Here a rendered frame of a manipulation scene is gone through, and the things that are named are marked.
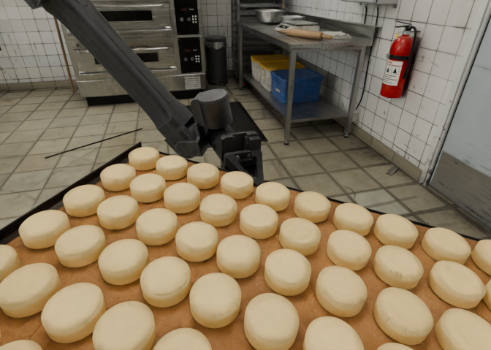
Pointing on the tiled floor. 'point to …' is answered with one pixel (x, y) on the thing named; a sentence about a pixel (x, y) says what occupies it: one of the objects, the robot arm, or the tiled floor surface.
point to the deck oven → (145, 37)
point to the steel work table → (312, 110)
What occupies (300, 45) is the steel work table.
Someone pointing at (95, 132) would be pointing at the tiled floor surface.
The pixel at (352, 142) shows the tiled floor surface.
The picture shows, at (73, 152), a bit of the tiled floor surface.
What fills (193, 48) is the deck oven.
